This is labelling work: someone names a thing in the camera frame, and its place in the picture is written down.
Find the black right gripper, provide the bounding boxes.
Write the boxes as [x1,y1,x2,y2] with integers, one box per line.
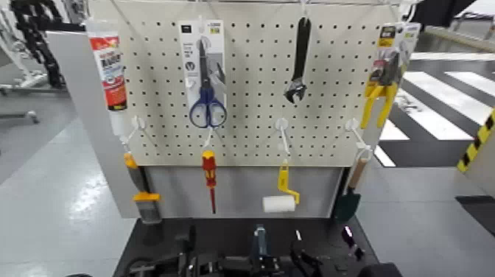
[289,241,324,277]

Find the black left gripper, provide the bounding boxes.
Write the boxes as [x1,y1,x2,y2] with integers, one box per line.
[174,225,217,277]

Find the dark green plastic crate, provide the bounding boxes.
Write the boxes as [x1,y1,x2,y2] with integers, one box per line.
[249,223,281,277]

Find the small purple black tool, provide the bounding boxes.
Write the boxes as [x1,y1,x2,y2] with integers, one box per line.
[341,225,365,261]

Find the yellow white paint roller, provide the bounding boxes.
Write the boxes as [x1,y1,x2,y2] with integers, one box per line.
[262,159,301,214]

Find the red yellow screwdriver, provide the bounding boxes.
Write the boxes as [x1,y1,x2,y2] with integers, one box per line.
[201,150,217,215]

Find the white pegboard hook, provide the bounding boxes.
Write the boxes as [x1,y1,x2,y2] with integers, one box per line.
[274,117,292,159]
[345,117,374,156]
[203,127,217,152]
[122,115,147,151]

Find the black floor mat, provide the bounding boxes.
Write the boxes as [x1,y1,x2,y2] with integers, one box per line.
[456,194,495,236]

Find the white metal pegboard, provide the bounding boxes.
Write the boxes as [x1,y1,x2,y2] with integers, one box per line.
[88,0,403,168]

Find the yellow black striped barrier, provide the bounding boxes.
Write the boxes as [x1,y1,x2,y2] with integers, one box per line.
[456,110,495,173]

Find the red white sealant tube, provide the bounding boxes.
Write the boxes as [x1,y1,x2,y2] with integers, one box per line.
[85,19,129,136]

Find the black adjustable wrench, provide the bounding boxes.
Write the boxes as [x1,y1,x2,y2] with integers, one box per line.
[283,15,312,105]

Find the grey chair base leg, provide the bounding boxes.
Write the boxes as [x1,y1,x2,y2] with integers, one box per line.
[0,110,40,125]

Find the white scissors packaging card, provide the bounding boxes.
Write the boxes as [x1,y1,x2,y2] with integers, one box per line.
[178,20,227,117]

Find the pliers packaging card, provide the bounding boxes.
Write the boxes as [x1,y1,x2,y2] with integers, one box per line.
[371,22,421,86]

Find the wooden handled green trowel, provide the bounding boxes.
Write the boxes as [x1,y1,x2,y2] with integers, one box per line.
[334,156,368,223]

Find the yellow handled grey brush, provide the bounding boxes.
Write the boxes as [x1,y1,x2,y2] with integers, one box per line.
[123,152,163,225]

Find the black stand post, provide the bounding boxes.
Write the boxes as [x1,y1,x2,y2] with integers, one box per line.
[330,166,351,218]

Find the blue handled scissors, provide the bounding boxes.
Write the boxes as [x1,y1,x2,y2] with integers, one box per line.
[189,38,228,130]

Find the yellow handled pliers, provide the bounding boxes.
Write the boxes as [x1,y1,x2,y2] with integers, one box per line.
[360,50,401,130]

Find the black cable chain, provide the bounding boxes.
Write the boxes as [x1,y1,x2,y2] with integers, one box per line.
[9,0,66,88]

